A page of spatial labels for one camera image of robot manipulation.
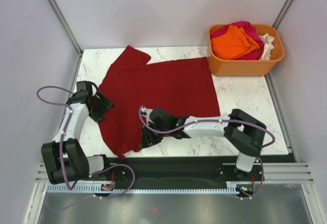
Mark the left aluminium frame post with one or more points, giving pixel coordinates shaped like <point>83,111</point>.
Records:
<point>64,24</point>

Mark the white slotted cable duct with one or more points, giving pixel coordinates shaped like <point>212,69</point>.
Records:
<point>98,188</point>

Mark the white t shirt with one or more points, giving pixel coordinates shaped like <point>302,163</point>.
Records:
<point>267,47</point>

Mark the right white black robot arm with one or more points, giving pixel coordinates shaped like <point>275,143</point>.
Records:
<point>243,131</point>

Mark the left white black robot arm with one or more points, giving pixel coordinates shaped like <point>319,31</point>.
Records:
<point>64,159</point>

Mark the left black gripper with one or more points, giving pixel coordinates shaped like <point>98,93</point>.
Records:
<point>106,105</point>

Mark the aluminium frame post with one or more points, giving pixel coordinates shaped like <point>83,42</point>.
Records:
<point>282,13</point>
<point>64,24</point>

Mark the right aluminium frame post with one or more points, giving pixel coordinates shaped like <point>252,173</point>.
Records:
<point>282,13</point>

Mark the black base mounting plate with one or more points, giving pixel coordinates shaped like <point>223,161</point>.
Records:
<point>176,172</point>

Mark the dark red t shirt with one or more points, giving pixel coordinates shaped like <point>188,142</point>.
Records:
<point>181,87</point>

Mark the orange plastic basket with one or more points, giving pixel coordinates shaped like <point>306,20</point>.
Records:
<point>220,67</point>

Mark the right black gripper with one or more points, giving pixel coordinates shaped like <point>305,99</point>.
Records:
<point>147,139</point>

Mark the orange t shirt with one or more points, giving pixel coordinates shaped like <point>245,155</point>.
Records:
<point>231,44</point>

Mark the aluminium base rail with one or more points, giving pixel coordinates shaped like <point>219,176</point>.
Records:
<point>287,185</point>

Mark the magenta pink t shirt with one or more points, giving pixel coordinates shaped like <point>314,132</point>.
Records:
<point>251,34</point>

